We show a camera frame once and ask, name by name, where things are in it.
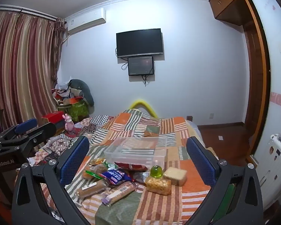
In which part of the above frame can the brown biscuit pack purple end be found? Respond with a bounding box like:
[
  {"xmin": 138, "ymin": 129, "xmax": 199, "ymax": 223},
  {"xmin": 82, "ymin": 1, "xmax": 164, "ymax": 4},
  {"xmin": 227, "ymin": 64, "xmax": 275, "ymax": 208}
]
[{"xmin": 102, "ymin": 183, "xmax": 137, "ymax": 206}]

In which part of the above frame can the beige rice cracker pack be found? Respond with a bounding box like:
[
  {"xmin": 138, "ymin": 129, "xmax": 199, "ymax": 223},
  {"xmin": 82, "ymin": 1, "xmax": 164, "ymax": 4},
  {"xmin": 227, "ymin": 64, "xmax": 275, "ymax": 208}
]
[{"xmin": 163, "ymin": 167, "xmax": 188, "ymax": 187}]

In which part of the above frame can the striped curtain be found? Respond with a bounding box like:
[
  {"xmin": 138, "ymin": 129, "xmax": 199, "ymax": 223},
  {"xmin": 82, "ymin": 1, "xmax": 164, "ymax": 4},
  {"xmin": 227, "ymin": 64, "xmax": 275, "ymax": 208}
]
[{"xmin": 0, "ymin": 10, "xmax": 68, "ymax": 132}]

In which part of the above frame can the blue snack packet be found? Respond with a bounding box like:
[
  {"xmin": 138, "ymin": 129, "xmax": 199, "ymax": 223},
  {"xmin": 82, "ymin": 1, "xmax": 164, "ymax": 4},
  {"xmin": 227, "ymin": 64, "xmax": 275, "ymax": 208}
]
[{"xmin": 101, "ymin": 169, "xmax": 133, "ymax": 185}]

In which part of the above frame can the yellow foam tube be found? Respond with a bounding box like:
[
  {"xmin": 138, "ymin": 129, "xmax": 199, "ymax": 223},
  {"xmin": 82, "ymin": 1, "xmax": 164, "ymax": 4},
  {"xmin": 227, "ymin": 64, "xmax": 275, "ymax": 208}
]
[{"xmin": 129, "ymin": 100, "xmax": 158, "ymax": 118}]

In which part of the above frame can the small black wall monitor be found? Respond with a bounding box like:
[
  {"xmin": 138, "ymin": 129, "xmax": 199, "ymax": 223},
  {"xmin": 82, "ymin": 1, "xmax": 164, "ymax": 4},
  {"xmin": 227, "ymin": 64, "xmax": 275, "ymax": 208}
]
[{"xmin": 128, "ymin": 56, "xmax": 154, "ymax": 76}]

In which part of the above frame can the green jelly cup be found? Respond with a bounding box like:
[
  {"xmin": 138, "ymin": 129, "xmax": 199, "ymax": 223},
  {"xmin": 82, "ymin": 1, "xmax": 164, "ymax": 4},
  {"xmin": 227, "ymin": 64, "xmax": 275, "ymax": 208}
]
[{"xmin": 150, "ymin": 165, "xmax": 164, "ymax": 179}]

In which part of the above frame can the white air conditioner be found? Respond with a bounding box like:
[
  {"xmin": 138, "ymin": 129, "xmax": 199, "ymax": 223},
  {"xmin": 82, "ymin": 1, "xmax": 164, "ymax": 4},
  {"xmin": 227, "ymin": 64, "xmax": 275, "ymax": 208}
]
[{"xmin": 64, "ymin": 8, "xmax": 107, "ymax": 34}]

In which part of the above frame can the yellow puffed snack pack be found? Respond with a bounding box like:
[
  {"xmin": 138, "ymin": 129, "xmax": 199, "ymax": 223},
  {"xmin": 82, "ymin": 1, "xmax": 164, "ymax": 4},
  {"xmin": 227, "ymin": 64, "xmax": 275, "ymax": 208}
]
[{"xmin": 145, "ymin": 177, "xmax": 172, "ymax": 195}]

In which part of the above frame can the pink toy figure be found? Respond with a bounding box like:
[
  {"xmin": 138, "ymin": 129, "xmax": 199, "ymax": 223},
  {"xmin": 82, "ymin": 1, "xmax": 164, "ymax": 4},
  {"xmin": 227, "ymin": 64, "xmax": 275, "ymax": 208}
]
[{"xmin": 62, "ymin": 114, "xmax": 74, "ymax": 131}]

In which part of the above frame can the white cabinet with stickers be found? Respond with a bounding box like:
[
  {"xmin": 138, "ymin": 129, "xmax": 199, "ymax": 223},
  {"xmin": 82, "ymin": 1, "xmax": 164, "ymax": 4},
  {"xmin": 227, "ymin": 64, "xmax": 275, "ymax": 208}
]
[{"xmin": 255, "ymin": 133, "xmax": 281, "ymax": 207}]

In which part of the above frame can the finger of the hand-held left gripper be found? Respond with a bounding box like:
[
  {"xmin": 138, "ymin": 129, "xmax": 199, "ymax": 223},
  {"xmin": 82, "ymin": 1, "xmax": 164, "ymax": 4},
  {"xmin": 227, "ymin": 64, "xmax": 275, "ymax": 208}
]
[
  {"xmin": 0, "ymin": 118, "xmax": 38, "ymax": 146},
  {"xmin": 0, "ymin": 122, "xmax": 57, "ymax": 155}
]

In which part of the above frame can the white wardrobe door pink print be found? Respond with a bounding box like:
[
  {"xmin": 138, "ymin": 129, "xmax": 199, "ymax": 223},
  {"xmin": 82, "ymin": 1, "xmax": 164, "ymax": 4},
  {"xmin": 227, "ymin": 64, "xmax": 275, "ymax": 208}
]
[{"xmin": 249, "ymin": 0, "xmax": 281, "ymax": 160}]

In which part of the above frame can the brown bread roll packet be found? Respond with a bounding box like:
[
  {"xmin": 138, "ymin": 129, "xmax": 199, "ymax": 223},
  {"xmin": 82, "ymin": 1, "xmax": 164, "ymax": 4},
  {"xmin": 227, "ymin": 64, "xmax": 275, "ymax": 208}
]
[{"xmin": 75, "ymin": 179, "xmax": 108, "ymax": 198}]

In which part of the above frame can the orange fried snack pack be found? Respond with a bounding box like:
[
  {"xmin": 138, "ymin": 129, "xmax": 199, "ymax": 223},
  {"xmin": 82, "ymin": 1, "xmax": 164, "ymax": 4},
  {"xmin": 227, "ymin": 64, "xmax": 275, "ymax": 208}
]
[{"xmin": 82, "ymin": 164, "xmax": 107, "ymax": 179}]

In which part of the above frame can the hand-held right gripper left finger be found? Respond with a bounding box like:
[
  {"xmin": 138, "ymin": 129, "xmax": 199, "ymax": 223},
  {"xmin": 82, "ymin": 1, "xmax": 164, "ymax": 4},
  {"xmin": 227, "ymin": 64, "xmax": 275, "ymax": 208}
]
[{"xmin": 11, "ymin": 135, "xmax": 92, "ymax": 225}]

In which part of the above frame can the green snack stick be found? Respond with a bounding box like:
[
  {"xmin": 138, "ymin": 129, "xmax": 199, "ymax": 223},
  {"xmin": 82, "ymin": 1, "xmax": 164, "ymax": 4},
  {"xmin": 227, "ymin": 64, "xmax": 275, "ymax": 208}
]
[{"xmin": 85, "ymin": 170, "xmax": 103, "ymax": 180}]

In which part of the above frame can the green printed box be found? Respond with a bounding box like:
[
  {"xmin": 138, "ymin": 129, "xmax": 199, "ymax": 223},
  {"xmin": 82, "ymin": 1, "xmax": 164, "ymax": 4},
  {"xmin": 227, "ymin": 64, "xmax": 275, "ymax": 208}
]
[{"xmin": 58, "ymin": 100, "xmax": 89, "ymax": 122}]

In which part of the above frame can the red box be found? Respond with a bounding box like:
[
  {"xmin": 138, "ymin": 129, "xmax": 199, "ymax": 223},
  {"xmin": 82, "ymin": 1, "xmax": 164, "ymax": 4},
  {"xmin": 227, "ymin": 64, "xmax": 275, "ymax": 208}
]
[{"xmin": 42, "ymin": 111, "xmax": 66, "ymax": 123}]

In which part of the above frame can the red snack bag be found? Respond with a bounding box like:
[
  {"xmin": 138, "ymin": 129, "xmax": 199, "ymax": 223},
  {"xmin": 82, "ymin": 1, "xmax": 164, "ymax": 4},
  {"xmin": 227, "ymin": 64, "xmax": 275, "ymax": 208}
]
[{"xmin": 115, "ymin": 162, "xmax": 148, "ymax": 172}]

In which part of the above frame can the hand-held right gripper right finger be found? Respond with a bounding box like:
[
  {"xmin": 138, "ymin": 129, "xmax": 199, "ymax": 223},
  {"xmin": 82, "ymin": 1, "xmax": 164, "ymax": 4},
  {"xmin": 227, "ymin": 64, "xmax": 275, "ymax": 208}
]
[{"xmin": 185, "ymin": 136, "xmax": 264, "ymax": 225}]

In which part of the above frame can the white curtain rail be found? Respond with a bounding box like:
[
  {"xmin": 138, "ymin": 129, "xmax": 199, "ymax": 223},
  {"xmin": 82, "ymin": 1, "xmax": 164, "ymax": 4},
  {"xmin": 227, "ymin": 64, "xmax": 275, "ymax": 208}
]
[{"xmin": 0, "ymin": 5, "xmax": 59, "ymax": 20}]

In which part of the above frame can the clear plastic container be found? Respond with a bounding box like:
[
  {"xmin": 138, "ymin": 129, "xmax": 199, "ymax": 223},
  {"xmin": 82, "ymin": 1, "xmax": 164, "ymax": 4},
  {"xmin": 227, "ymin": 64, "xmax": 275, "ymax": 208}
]
[{"xmin": 104, "ymin": 136, "xmax": 167, "ymax": 169}]

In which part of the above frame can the striped patchwork blanket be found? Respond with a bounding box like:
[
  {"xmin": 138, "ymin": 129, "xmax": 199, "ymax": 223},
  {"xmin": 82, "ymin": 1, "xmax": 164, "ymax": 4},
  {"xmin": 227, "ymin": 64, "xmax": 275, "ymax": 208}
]
[{"xmin": 41, "ymin": 109, "xmax": 219, "ymax": 225}]

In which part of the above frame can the floral patterned quilt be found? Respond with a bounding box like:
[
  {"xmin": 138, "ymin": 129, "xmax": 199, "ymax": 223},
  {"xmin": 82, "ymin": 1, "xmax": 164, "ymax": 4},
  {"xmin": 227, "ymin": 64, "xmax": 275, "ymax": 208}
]
[{"xmin": 29, "ymin": 115, "xmax": 115, "ymax": 167}]

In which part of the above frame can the pile of clutter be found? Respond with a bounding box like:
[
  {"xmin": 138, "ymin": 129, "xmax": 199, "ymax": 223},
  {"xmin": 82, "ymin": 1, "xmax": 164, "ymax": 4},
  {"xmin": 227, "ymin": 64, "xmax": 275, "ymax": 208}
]
[{"xmin": 52, "ymin": 82, "xmax": 85, "ymax": 106}]

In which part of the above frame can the black wall television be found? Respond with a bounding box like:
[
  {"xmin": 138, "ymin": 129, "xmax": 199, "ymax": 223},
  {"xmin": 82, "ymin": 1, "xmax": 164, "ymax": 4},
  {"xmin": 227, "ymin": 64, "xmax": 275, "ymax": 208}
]
[{"xmin": 116, "ymin": 28, "xmax": 165, "ymax": 59}]

